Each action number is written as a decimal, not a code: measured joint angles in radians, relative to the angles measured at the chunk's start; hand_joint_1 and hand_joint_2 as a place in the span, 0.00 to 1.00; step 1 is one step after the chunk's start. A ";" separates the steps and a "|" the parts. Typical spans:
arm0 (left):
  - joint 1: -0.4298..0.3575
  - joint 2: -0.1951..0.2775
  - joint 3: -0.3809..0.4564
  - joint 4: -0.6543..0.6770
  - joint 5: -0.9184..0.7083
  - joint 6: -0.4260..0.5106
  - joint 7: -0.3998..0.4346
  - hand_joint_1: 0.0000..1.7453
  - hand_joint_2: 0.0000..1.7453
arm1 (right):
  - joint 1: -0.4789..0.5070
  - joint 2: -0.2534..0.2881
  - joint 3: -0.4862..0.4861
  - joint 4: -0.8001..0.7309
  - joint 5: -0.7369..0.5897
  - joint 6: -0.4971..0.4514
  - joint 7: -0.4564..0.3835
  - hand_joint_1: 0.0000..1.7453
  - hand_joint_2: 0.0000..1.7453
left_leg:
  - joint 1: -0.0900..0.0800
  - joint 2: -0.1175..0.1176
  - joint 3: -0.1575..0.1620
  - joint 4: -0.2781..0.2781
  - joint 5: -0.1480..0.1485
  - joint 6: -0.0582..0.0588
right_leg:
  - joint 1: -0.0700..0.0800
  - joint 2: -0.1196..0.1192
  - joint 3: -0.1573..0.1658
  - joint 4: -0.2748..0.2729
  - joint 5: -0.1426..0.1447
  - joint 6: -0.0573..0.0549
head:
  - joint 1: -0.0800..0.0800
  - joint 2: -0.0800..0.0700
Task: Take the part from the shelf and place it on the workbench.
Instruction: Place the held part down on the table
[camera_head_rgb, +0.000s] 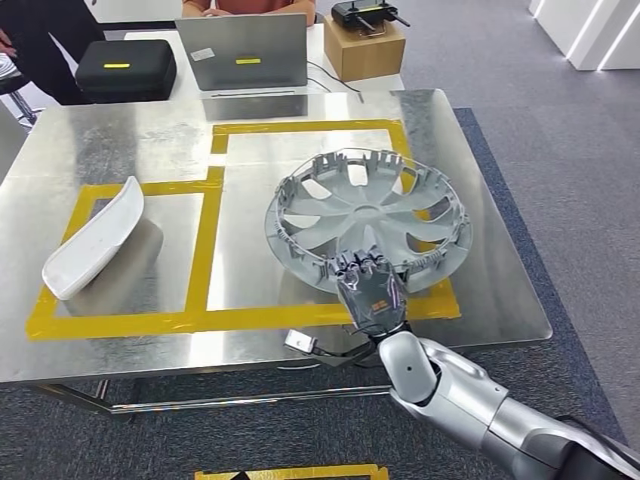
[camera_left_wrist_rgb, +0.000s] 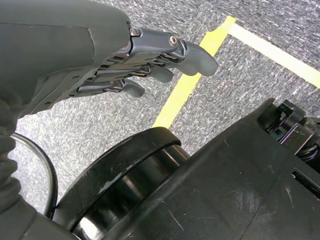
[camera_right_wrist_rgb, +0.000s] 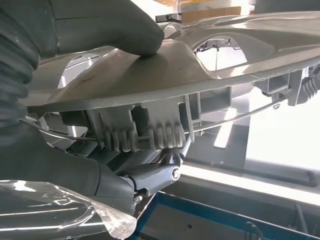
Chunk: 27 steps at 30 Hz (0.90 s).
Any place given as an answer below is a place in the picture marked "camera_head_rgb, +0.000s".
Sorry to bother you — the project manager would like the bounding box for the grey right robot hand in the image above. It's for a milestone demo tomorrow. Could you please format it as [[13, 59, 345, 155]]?
[[327, 246, 408, 338]]

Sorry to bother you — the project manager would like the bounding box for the grey plastic wheel cover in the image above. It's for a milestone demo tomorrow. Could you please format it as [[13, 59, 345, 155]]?
[[265, 148, 473, 296]]

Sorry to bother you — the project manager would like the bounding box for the yellow workbench tape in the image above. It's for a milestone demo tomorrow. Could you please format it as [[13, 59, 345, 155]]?
[[26, 119, 462, 342]]

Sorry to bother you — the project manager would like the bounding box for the steel workbench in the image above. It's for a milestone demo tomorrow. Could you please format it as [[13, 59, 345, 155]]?
[[0, 87, 553, 420]]

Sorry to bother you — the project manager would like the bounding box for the white curved plastic part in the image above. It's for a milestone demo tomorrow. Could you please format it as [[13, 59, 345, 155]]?
[[41, 175, 146, 301]]

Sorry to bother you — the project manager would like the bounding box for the yellow floor tape square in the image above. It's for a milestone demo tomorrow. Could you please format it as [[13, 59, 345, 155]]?
[[193, 463, 390, 480]]

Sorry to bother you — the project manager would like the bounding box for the cardboard box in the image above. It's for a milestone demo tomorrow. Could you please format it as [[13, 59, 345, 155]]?
[[323, 14, 407, 83]]

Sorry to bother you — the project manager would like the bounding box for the grey laptop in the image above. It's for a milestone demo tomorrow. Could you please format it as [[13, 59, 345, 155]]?
[[174, 13, 309, 101]]

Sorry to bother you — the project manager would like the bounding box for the person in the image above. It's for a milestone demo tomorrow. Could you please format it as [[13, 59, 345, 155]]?
[[180, 0, 318, 26], [0, 0, 106, 106]]

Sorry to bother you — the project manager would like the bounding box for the black hard case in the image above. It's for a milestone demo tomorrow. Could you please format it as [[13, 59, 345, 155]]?
[[75, 38, 177, 104]]

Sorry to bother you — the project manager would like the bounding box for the round stool with chrome leg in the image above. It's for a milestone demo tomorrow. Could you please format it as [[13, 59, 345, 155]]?
[[0, 52, 38, 127]]

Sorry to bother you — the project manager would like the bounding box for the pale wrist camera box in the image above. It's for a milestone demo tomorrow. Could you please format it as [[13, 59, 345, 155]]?
[[284, 329, 318, 356]]

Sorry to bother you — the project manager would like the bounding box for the black laptop cable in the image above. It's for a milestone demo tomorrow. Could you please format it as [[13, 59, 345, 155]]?
[[306, 60, 364, 104]]

